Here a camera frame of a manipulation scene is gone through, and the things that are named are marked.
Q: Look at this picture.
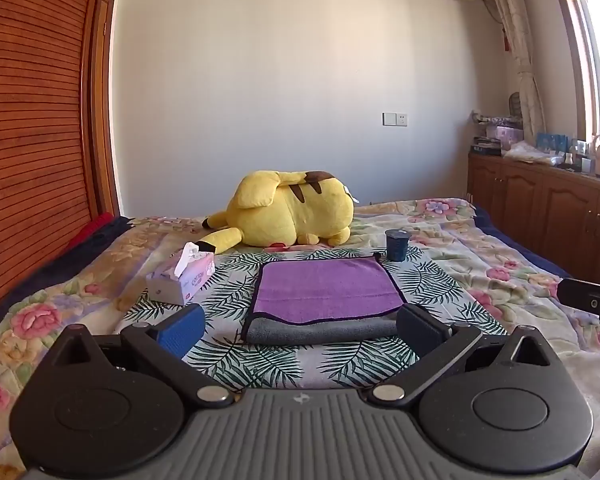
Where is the wooden cabinet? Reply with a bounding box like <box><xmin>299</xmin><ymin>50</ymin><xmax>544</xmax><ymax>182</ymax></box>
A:
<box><xmin>466</xmin><ymin>151</ymin><xmax>600</xmax><ymax>282</ymax></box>

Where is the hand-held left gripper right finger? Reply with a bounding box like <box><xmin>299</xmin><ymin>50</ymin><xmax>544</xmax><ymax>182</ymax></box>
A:
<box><xmin>367</xmin><ymin>304</ymin><xmax>561</xmax><ymax>408</ymax></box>

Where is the beige curtain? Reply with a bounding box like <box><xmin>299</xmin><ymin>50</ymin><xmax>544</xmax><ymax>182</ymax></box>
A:
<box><xmin>481</xmin><ymin>0</ymin><xmax>547</xmax><ymax>147</ymax></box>

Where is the dark blue blanket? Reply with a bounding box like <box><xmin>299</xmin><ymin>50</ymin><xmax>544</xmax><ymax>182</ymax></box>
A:
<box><xmin>0</xmin><ymin>215</ymin><xmax>137</xmax><ymax>343</ymax></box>

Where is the wooden slatted wardrobe door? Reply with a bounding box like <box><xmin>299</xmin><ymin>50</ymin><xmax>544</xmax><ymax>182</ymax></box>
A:
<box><xmin>0</xmin><ymin>0</ymin><xmax>122</xmax><ymax>328</ymax></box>

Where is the yellow plush toy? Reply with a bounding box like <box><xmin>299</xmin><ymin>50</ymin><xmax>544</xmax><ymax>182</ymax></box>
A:
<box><xmin>202</xmin><ymin>170</ymin><xmax>356</xmax><ymax>255</ymax></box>

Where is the stack of boxes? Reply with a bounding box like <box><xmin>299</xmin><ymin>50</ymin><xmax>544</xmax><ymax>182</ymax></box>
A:
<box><xmin>470</xmin><ymin>109</ymin><xmax>525</xmax><ymax>156</ymax></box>

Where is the tissue box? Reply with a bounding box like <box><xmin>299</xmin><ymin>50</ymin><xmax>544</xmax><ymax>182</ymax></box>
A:
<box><xmin>146</xmin><ymin>241</ymin><xmax>216</xmax><ymax>306</ymax></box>

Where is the purple towel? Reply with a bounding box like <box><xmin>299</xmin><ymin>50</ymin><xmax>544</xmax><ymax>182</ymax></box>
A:
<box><xmin>252</xmin><ymin>256</ymin><xmax>407</xmax><ymax>326</ymax></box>

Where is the clear plastic bag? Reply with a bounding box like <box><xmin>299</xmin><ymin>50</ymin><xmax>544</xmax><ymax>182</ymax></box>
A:
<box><xmin>502</xmin><ymin>140</ymin><xmax>564</xmax><ymax>166</ymax></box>

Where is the window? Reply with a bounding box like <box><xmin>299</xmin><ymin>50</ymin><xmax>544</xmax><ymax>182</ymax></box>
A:
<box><xmin>546</xmin><ymin>0</ymin><xmax>600</xmax><ymax>155</ymax></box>

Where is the red cloth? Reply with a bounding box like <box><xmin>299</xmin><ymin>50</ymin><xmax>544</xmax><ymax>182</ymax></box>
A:
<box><xmin>69</xmin><ymin>212</ymin><xmax>115</xmax><ymax>249</ymax></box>

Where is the blue box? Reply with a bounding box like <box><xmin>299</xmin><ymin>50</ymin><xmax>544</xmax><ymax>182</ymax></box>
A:
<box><xmin>535</xmin><ymin>132</ymin><xmax>571</xmax><ymax>154</ymax></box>

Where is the floral bedsheet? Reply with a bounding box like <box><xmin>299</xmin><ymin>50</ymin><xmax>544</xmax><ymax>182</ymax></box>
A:
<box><xmin>0</xmin><ymin>199</ymin><xmax>600</xmax><ymax>480</ymax></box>

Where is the dark blue cup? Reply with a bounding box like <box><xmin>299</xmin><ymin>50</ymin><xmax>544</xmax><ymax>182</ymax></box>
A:
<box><xmin>384</xmin><ymin>228</ymin><xmax>410</xmax><ymax>262</ymax></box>

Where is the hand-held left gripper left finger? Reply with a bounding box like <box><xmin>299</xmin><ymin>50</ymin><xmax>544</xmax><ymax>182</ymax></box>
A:
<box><xmin>52</xmin><ymin>304</ymin><xmax>236</xmax><ymax>408</ymax></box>

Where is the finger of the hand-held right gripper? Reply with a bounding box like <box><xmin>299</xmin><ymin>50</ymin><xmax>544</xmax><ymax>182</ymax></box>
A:
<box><xmin>556</xmin><ymin>277</ymin><xmax>600</xmax><ymax>342</ymax></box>

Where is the leaf print cloth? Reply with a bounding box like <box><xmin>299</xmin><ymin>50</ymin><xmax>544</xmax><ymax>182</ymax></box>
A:
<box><xmin>122</xmin><ymin>247</ymin><xmax>511</xmax><ymax>392</ymax></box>

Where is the grey towel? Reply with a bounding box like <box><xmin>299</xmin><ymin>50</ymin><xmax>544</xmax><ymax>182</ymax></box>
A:
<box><xmin>241</xmin><ymin>310</ymin><xmax>402</xmax><ymax>346</ymax></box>

